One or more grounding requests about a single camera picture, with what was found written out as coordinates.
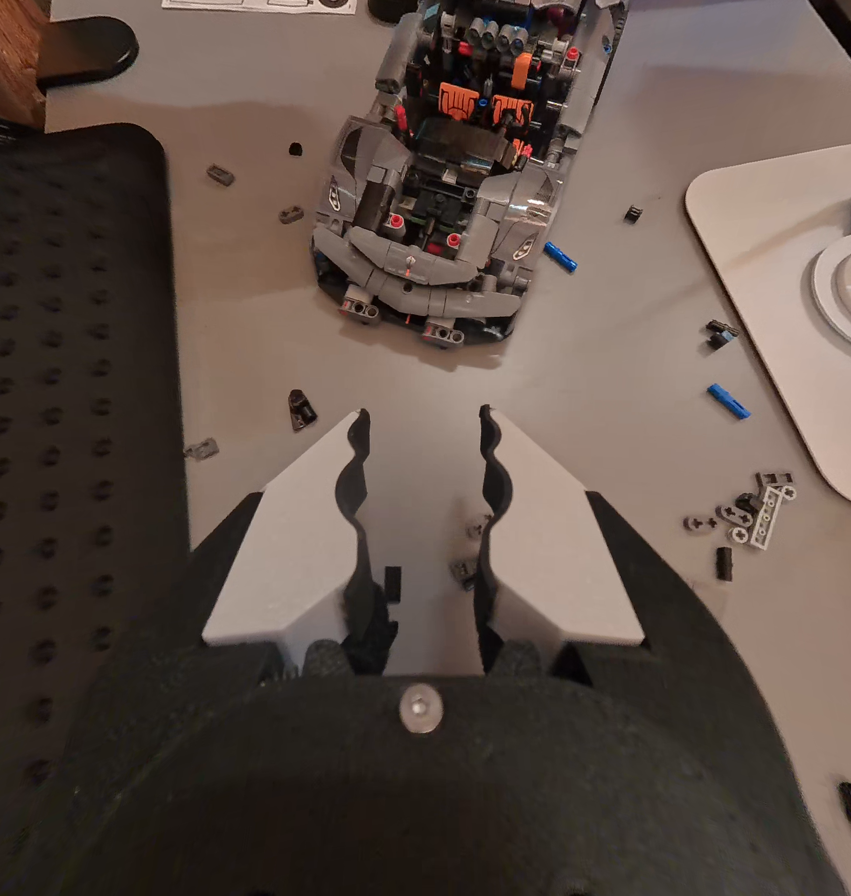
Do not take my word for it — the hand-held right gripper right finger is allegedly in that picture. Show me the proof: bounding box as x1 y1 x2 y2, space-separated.
472 403 647 669

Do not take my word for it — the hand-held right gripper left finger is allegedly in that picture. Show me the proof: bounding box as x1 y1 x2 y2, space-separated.
200 408 372 669

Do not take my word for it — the grey lego car model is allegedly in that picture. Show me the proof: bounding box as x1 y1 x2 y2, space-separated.
310 0 629 350

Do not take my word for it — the group of small grey lego pieces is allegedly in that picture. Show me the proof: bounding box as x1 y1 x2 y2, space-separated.
450 514 493 589

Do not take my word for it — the cluster of small lego connectors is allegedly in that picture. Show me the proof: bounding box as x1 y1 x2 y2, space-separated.
683 471 797 582

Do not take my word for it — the wooden and white book stand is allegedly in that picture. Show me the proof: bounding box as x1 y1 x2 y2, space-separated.
810 175 851 354

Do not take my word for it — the black office chair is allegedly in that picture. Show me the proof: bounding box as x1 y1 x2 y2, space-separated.
37 17 140 88

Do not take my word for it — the white rounded base plate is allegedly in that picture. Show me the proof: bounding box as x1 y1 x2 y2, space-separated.
684 140 851 511

